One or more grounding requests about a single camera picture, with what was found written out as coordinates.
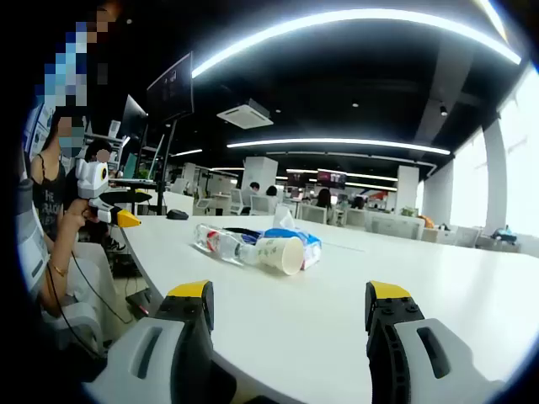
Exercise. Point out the black monitor stand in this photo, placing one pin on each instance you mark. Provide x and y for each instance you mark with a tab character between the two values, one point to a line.
167	168

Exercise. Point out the open silver laptop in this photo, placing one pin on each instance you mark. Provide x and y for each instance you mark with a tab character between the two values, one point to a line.
153	162

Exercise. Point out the white chair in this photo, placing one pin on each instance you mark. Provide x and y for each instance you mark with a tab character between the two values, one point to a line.
94	269

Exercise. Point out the wall poster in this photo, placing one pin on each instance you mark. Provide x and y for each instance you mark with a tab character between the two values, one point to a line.
40	134

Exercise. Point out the person's left hand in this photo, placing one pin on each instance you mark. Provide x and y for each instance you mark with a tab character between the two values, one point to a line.
80	212

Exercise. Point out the white table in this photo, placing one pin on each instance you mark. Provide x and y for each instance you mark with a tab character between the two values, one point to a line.
337	328

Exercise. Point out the green potted plant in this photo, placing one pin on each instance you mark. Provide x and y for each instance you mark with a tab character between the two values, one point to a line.
409	211

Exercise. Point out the small black monitor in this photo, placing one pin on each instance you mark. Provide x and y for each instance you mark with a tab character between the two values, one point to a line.
134	118

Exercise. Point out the blue tissue pack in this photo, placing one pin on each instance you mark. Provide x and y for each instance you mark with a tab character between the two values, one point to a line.
311	246

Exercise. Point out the wall screen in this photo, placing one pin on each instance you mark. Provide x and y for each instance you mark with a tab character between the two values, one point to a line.
332	179

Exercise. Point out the ceiling air conditioner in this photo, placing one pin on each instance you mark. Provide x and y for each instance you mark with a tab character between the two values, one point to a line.
246	114

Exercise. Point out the grey worn device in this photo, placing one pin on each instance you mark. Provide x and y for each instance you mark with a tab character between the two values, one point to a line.
31	240

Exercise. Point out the white paper cup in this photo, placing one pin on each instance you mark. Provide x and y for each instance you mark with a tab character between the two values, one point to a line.
269	252

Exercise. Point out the black computer mouse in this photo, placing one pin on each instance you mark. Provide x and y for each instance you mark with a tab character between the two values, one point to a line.
177	214

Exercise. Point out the large black monitor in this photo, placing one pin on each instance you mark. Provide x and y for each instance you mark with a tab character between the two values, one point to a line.
170	90

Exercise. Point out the long ceiling light strip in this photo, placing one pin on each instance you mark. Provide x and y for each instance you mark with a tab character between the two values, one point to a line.
337	19
337	143

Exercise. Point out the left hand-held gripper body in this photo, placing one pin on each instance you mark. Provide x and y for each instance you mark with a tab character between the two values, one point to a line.
90	179

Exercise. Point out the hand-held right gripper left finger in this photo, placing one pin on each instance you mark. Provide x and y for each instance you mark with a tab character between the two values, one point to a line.
168	345

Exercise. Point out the clear plastic bottle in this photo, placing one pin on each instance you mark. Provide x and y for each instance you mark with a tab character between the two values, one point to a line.
219	246

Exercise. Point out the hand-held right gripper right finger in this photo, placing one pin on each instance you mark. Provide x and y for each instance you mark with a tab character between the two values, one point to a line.
404	349

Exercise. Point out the white pillar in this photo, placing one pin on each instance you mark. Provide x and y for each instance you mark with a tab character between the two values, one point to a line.
495	181
438	193

